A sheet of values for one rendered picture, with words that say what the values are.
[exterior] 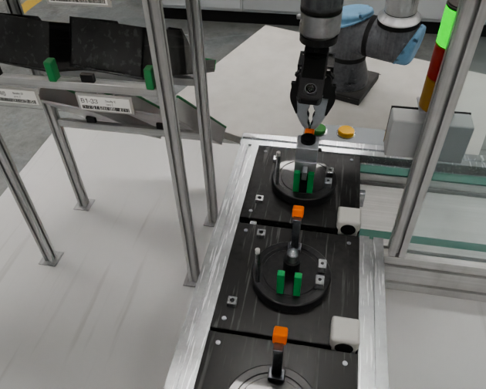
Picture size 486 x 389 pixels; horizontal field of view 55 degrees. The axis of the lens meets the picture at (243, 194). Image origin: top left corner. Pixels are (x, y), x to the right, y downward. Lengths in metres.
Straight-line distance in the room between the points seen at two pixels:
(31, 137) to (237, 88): 1.80
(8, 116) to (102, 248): 2.36
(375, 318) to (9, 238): 0.81
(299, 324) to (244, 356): 0.11
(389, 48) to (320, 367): 0.94
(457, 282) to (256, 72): 0.99
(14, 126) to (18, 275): 2.22
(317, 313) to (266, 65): 1.08
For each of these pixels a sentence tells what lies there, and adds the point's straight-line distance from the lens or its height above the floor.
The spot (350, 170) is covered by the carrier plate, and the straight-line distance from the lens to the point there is 1.07.
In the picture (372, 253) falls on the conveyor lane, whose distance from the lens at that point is 0.93.
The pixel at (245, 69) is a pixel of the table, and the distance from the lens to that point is 1.67.
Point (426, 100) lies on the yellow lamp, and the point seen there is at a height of 1.28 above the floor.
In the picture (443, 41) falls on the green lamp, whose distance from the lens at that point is 0.71.
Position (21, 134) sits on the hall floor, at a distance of 3.16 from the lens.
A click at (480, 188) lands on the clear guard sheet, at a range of 0.84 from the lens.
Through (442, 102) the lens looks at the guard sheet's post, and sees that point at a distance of 0.71.
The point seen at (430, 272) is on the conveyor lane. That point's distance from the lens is 0.97.
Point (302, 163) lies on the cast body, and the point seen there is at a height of 1.05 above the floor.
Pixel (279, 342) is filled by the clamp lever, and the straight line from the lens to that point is 0.68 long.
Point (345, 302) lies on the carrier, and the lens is 0.83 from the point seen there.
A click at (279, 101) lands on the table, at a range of 1.50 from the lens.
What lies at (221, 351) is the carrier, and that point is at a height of 0.97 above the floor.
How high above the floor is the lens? 1.65
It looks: 43 degrees down
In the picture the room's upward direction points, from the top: 2 degrees counter-clockwise
